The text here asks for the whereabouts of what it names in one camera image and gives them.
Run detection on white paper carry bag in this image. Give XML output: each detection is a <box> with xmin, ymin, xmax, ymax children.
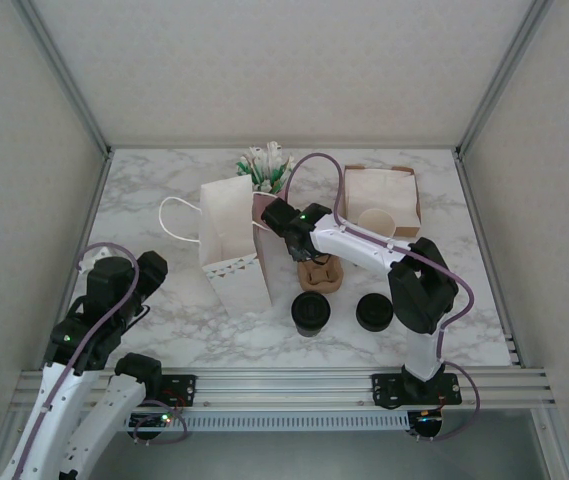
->
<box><xmin>158</xmin><ymin>175</ymin><xmax>285</xmax><ymax>317</ymax></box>

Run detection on pink holder cup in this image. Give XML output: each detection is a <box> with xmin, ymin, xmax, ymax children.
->
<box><xmin>252</xmin><ymin>187</ymin><xmax>289</xmax><ymax>229</ymax></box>

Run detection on black coffee cup lid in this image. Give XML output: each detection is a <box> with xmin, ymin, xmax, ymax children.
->
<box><xmin>289</xmin><ymin>292</ymin><xmax>333</xmax><ymax>327</ymax></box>

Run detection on grey slotted cable duct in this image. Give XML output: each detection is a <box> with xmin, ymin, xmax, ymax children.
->
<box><xmin>123</xmin><ymin>412</ymin><xmax>410</xmax><ymax>432</ymax></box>

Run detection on wrapped stirrers and sugar sticks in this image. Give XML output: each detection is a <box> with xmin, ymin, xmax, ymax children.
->
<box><xmin>236</xmin><ymin>141</ymin><xmax>298</xmax><ymax>194</ymax></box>

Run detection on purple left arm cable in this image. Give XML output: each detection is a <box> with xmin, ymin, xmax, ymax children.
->
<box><xmin>13</xmin><ymin>242</ymin><xmax>189</xmax><ymax>480</ymax></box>

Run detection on aluminium rail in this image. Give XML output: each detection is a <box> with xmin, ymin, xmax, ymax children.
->
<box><xmin>11</xmin><ymin>367</ymin><xmax>558</xmax><ymax>414</ymax></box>
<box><xmin>453</xmin><ymin>147</ymin><xmax>524</xmax><ymax>371</ymax></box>
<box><xmin>63</xmin><ymin>147</ymin><xmax>114</xmax><ymax>301</ymax></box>

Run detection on aluminium left side rail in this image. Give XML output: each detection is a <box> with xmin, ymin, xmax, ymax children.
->
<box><xmin>63</xmin><ymin>147</ymin><xmax>114</xmax><ymax>301</ymax></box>

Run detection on cream paper cup stack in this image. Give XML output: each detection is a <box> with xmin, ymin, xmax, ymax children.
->
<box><xmin>357</xmin><ymin>208</ymin><xmax>398</xmax><ymax>240</ymax></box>

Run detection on aluminium right side rail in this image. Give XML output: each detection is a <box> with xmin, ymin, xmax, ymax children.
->
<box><xmin>453</xmin><ymin>147</ymin><xmax>524</xmax><ymax>371</ymax></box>

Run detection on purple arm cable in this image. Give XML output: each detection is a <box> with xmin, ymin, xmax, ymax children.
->
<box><xmin>283</xmin><ymin>152</ymin><xmax>481</xmax><ymax>444</ymax></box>
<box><xmin>13</xmin><ymin>242</ymin><xmax>189</xmax><ymax>480</ymax></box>

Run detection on aluminium frame post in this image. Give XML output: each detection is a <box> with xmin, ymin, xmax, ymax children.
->
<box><xmin>455</xmin><ymin>0</ymin><xmax>556</xmax><ymax>160</ymax></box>
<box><xmin>13</xmin><ymin>0</ymin><xmax>114</xmax><ymax>157</ymax></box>

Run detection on white paper napkins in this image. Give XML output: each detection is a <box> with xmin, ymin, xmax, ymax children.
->
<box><xmin>346</xmin><ymin>168</ymin><xmax>421</xmax><ymax>224</ymax></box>

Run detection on black cup lid stack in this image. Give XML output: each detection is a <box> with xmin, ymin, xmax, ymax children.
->
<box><xmin>356</xmin><ymin>292</ymin><xmax>396</xmax><ymax>334</ymax></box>

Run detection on controller circuit board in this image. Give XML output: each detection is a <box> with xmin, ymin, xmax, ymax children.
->
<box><xmin>410</xmin><ymin>409</ymin><xmax>446</xmax><ymax>436</ymax></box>
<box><xmin>130</xmin><ymin>410</ymin><xmax>181</xmax><ymax>432</ymax></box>

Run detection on left controller circuit board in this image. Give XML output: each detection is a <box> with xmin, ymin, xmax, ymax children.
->
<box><xmin>130</xmin><ymin>410</ymin><xmax>181</xmax><ymax>432</ymax></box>

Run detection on aluminium right frame post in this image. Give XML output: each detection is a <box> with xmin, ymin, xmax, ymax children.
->
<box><xmin>455</xmin><ymin>0</ymin><xmax>556</xmax><ymax>160</ymax></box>

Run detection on aluminium front rail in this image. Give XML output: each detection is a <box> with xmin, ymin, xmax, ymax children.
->
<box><xmin>11</xmin><ymin>367</ymin><xmax>558</xmax><ymax>414</ymax></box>

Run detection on brown pulp cup carrier stack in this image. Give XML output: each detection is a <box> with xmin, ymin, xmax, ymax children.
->
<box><xmin>297</xmin><ymin>257</ymin><xmax>344</xmax><ymax>295</ymax></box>

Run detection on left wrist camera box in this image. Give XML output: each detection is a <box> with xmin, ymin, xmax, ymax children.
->
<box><xmin>77</xmin><ymin>243</ymin><xmax>111</xmax><ymax>274</ymax></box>

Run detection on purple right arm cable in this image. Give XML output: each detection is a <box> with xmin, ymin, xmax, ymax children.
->
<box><xmin>283</xmin><ymin>152</ymin><xmax>481</xmax><ymax>444</ymax></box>

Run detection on brown cardboard napkin box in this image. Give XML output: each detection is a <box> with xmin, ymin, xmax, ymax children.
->
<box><xmin>342</xmin><ymin>163</ymin><xmax>424</xmax><ymax>239</ymax></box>

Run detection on right controller circuit board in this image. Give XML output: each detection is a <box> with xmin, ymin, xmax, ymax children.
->
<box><xmin>410</xmin><ymin>409</ymin><xmax>446</xmax><ymax>436</ymax></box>

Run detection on aluminium left frame post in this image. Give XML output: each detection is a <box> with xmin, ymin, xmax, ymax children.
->
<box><xmin>13</xmin><ymin>0</ymin><xmax>114</xmax><ymax>157</ymax></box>

